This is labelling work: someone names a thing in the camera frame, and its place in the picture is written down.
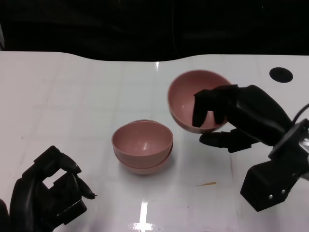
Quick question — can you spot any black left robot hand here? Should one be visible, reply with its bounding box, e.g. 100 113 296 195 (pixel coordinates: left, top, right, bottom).
9 145 97 232

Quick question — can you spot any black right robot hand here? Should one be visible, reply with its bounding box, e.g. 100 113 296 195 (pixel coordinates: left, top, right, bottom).
192 84 294 153

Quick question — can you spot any pink plastic bowl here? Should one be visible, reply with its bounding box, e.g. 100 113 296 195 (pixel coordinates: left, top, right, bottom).
168 70 233 135
111 119 174 163
114 145 174 176

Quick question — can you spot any black round table grommet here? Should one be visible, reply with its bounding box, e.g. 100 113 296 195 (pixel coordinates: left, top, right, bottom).
269 67 294 84

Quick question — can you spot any black backdrop cloth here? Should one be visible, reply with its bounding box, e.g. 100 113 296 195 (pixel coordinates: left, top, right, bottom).
0 0 309 61

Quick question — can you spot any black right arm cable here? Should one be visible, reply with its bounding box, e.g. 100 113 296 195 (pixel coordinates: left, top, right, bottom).
292 103 309 124

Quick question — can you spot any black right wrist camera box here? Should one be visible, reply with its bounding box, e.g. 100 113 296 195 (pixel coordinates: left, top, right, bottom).
240 119 309 213

